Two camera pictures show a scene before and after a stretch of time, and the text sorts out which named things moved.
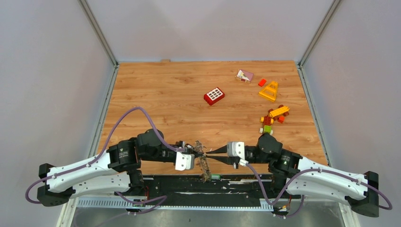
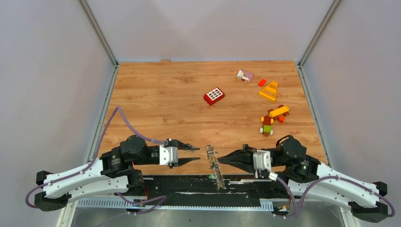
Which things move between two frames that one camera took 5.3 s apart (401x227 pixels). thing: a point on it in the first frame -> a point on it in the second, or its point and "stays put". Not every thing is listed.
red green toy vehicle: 267,121 stays put
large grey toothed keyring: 202,162 -> 211,152
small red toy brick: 262,82 stays put
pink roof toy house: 244,75 stays put
